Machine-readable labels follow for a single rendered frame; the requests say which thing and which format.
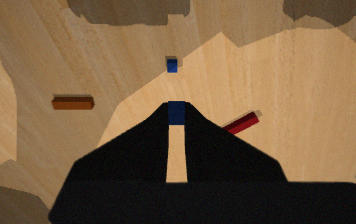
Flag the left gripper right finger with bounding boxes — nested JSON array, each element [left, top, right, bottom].
[[184, 102, 288, 182]]

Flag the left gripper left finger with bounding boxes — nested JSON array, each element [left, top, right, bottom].
[[61, 102, 169, 188]]

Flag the orange rod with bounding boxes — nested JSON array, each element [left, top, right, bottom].
[[51, 97, 95, 110]]

